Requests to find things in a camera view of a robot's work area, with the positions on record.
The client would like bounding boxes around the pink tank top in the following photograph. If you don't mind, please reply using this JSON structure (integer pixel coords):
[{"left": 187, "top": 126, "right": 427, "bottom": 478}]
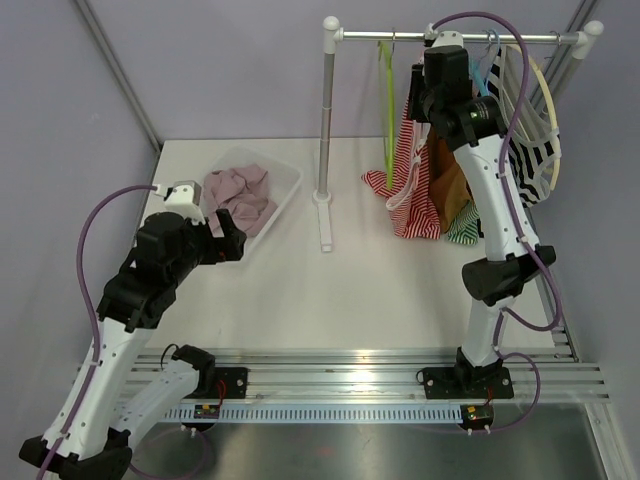
[{"left": 203, "top": 164, "right": 278, "bottom": 237}]

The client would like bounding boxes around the green hanger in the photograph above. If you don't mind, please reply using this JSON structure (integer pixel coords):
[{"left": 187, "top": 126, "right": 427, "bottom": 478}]
[{"left": 377, "top": 41, "right": 396, "bottom": 190}]

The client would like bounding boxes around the brown tank top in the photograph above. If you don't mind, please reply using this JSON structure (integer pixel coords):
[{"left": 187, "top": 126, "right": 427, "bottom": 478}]
[{"left": 427, "top": 132, "right": 472, "bottom": 233}]

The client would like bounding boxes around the red striped tank top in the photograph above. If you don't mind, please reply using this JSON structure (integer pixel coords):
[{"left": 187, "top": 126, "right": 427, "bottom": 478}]
[{"left": 361, "top": 101, "right": 441, "bottom": 240}]

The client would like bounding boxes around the green striped tank top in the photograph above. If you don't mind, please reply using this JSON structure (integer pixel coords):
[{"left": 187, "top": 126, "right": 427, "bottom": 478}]
[{"left": 446, "top": 201, "right": 480, "bottom": 246}]

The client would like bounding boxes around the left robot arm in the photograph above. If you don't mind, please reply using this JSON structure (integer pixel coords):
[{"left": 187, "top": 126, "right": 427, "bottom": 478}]
[{"left": 19, "top": 209, "right": 246, "bottom": 479}]

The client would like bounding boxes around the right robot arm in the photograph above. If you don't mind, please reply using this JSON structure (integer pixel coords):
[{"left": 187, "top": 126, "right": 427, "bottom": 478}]
[{"left": 409, "top": 44, "right": 556, "bottom": 396}]

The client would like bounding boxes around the light blue hanger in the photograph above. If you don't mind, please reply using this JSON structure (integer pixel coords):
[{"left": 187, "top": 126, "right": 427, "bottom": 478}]
[{"left": 479, "top": 29, "right": 501, "bottom": 65}]

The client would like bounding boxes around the black white striped tank top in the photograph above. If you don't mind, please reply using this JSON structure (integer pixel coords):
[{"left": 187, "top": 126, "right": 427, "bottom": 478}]
[{"left": 487, "top": 45, "right": 562, "bottom": 208}]

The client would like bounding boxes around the cream hanger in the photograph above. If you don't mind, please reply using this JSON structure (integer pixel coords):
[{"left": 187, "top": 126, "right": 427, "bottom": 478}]
[{"left": 504, "top": 43, "right": 561, "bottom": 199}]

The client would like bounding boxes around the white plastic basket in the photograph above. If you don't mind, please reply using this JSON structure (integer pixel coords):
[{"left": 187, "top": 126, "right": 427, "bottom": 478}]
[{"left": 201, "top": 146, "right": 303, "bottom": 257}]

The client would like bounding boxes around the clothes rack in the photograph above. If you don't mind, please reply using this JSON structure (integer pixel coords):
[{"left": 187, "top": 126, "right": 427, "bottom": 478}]
[{"left": 312, "top": 12, "right": 604, "bottom": 253}]

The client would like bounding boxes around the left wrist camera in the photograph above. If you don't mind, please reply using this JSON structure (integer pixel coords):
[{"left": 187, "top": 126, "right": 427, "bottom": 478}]
[{"left": 153, "top": 180, "right": 206, "bottom": 225}]

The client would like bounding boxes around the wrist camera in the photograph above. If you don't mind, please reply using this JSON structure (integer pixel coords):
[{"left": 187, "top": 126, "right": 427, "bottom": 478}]
[
  {"left": 153, "top": 180, "right": 206, "bottom": 225},
  {"left": 424, "top": 23, "right": 464, "bottom": 48}
]

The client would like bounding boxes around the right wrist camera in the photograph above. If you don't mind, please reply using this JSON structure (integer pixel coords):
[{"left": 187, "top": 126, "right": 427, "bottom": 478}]
[{"left": 424, "top": 23, "right": 464, "bottom": 48}]

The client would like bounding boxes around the aluminium rail base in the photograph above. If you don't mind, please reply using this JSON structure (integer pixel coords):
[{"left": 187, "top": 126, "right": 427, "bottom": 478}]
[{"left": 74, "top": 347, "right": 614, "bottom": 426}]

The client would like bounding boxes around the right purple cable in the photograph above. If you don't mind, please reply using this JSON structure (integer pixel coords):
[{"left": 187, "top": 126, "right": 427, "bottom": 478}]
[{"left": 432, "top": 12, "right": 566, "bottom": 416}]

